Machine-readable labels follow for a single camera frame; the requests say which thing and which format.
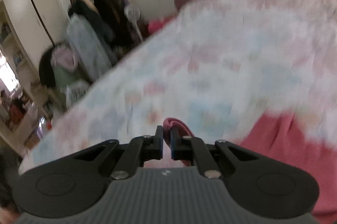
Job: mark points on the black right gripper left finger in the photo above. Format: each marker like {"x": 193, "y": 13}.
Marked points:
{"x": 139, "y": 150}

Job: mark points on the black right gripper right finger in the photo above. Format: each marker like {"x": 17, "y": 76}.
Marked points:
{"x": 195, "y": 152}

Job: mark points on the pink knit garment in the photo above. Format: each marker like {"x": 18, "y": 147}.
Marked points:
{"x": 303, "y": 140}

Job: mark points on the pile of dark clothes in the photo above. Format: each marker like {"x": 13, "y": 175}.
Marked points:
{"x": 109, "y": 21}

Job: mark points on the floral fleece blanket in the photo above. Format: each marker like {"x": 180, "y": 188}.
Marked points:
{"x": 218, "y": 66}

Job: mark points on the light blue floral bag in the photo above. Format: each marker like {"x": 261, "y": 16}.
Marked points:
{"x": 95, "y": 56}

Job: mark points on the black round basket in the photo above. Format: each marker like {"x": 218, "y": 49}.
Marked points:
{"x": 46, "y": 72}

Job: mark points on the lilac bundled cloth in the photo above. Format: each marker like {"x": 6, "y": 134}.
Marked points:
{"x": 64, "y": 57}

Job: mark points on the white fan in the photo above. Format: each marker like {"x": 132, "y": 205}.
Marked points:
{"x": 132, "y": 13}

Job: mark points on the cream wardrobe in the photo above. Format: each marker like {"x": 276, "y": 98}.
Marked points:
{"x": 36, "y": 25}

